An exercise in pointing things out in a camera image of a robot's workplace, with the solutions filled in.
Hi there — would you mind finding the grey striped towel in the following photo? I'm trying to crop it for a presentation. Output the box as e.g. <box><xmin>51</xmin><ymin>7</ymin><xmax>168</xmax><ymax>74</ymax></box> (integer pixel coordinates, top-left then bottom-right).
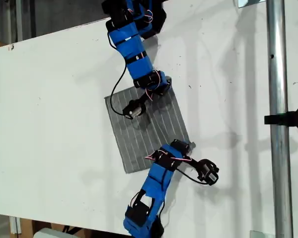
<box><xmin>104</xmin><ymin>77</ymin><xmax>197</xmax><ymax>175</ymax></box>

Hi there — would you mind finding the black clamp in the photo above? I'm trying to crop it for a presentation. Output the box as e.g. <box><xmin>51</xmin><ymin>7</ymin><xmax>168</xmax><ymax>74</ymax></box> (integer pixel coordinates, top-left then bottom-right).
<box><xmin>264</xmin><ymin>105</ymin><xmax>298</xmax><ymax>131</ymax></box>

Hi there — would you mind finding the white container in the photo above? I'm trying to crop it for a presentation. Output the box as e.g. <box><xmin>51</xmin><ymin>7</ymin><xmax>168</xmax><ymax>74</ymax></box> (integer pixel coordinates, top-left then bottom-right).
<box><xmin>33</xmin><ymin>227</ymin><xmax>79</xmax><ymax>238</ymax></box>

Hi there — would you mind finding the large cardboard box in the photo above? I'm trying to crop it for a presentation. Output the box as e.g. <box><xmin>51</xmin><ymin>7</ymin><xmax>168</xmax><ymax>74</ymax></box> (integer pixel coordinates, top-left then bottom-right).
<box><xmin>14</xmin><ymin>217</ymin><xmax>101</xmax><ymax>238</ymax></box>

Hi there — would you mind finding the white table leg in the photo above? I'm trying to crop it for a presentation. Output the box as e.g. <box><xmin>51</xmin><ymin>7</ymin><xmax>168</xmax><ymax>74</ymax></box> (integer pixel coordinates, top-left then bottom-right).
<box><xmin>9</xmin><ymin>216</ymin><xmax>22</xmax><ymax>235</ymax></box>

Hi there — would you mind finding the short black camera stalk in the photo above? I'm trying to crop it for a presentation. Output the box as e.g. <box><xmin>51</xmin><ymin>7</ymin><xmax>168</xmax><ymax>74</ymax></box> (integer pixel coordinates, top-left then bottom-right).
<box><xmin>186</xmin><ymin>156</ymin><xmax>202</xmax><ymax>169</ymax></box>
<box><xmin>139</xmin><ymin>91</ymin><xmax>152</xmax><ymax>105</ymax></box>

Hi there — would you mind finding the black camera cable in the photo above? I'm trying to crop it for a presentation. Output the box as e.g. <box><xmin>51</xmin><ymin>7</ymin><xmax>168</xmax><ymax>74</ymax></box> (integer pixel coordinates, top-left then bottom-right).
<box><xmin>176</xmin><ymin>168</ymin><xmax>209</xmax><ymax>185</ymax></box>
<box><xmin>110</xmin><ymin>61</ymin><xmax>129</xmax><ymax>117</ymax></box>

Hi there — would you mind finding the black camera box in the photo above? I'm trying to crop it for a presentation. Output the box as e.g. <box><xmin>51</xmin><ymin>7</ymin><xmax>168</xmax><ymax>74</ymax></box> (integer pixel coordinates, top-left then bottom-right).
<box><xmin>122</xmin><ymin>99</ymin><xmax>147</xmax><ymax>120</ymax></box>
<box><xmin>196</xmin><ymin>158</ymin><xmax>220</xmax><ymax>186</ymax></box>

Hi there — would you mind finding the steel post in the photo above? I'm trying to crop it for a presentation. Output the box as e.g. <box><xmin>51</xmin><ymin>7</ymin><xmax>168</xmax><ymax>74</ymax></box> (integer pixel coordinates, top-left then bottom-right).
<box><xmin>266</xmin><ymin>0</ymin><xmax>294</xmax><ymax>238</ymax></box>

